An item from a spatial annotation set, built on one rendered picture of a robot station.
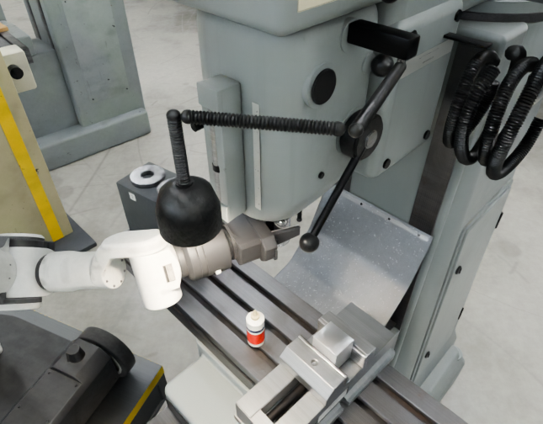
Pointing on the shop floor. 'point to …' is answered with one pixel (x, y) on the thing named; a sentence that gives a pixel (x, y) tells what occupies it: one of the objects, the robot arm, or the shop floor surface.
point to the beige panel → (21, 169)
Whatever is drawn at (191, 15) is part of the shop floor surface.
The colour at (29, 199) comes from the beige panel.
